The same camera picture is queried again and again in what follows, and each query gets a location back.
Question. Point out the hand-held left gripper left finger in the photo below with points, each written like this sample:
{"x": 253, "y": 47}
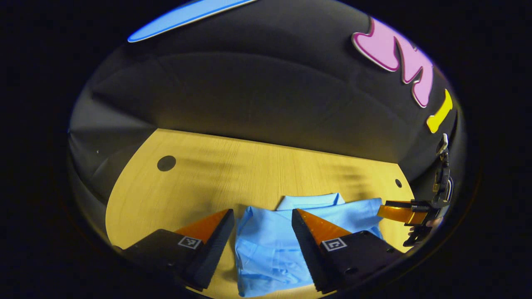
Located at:
{"x": 212, "y": 253}

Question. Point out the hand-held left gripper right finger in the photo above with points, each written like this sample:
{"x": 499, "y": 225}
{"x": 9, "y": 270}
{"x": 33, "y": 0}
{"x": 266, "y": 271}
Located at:
{"x": 309, "y": 253}

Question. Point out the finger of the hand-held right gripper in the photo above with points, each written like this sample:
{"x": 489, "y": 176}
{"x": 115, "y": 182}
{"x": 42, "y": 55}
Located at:
{"x": 405, "y": 212}

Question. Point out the light blue T-shirt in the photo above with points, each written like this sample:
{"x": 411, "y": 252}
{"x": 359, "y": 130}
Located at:
{"x": 266, "y": 245}

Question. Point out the large black table grommet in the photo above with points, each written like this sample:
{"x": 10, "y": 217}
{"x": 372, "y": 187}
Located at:
{"x": 166, "y": 163}

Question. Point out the black backdrop cloth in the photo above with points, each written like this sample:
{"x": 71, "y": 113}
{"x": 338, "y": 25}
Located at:
{"x": 249, "y": 91}

